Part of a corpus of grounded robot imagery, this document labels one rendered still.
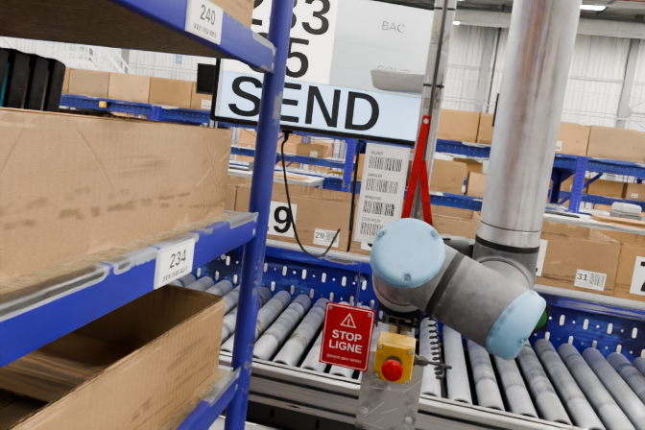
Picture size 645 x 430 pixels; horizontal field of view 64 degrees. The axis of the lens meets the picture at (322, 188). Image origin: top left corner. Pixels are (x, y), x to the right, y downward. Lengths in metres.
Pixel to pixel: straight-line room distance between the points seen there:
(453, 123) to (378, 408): 5.21
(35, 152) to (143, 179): 0.13
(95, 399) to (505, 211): 0.55
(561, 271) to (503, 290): 1.05
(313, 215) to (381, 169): 0.68
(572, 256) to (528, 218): 0.94
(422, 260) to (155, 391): 0.33
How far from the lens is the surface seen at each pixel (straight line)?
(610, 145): 6.44
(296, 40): 1.11
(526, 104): 0.75
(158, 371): 0.55
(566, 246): 1.70
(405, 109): 1.14
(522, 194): 0.76
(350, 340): 1.09
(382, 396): 1.14
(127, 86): 7.29
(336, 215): 1.66
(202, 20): 0.44
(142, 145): 0.45
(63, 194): 0.38
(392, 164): 1.02
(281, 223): 1.70
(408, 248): 0.66
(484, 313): 0.66
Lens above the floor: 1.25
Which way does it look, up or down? 6 degrees down
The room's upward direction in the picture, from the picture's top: 7 degrees clockwise
